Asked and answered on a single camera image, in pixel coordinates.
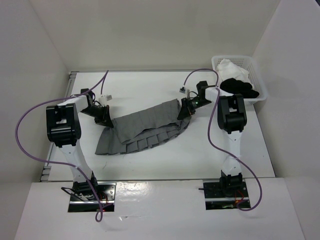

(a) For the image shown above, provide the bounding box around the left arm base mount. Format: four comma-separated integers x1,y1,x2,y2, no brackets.
61,181,117,213

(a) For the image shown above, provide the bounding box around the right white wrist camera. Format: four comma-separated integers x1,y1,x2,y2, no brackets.
179,86,190,98

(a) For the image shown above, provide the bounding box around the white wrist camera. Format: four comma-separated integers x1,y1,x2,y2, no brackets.
98,94,113,106
179,86,190,98

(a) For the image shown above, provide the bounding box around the aluminium table edge rail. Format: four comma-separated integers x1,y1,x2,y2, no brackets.
39,71,78,183

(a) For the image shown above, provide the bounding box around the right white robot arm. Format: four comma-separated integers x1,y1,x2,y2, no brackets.
177,81,247,197

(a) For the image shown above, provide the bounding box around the black skirt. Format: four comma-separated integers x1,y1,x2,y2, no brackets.
220,78,260,99

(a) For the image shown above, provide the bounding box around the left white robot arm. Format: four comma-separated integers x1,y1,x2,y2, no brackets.
46,88,114,200

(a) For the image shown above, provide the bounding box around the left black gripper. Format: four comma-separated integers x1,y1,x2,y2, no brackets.
80,104,114,128

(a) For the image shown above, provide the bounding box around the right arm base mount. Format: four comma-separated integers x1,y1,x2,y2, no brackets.
198,181,251,211

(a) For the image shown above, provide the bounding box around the white folded cloth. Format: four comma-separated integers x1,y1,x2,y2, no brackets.
216,58,255,89

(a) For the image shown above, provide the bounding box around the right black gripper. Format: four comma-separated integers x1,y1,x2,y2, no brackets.
177,97,212,120

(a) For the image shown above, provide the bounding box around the grey pleated skirt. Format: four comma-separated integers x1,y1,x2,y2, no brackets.
95,99,191,155

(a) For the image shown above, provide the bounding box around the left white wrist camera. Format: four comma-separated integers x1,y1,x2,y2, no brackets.
98,94,113,106

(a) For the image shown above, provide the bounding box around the white plastic basket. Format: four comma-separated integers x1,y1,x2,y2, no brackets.
211,55,268,105

